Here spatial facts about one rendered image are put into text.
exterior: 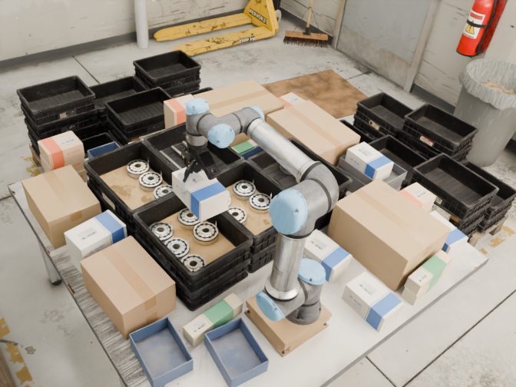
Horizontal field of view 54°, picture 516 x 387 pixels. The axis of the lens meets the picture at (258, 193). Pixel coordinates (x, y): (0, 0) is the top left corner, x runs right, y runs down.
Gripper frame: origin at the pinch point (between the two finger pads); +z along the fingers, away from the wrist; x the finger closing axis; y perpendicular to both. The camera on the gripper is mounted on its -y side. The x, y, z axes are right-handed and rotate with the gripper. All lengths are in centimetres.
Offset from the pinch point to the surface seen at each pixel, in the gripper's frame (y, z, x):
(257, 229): -8.3, 27.9, -23.3
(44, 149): 75, 18, 33
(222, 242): -6.4, 27.8, -6.7
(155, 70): 187, 61, -81
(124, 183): 46, 27, 10
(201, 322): -29.5, 35.0, 18.1
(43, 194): 54, 24, 43
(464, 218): -40, 62, -147
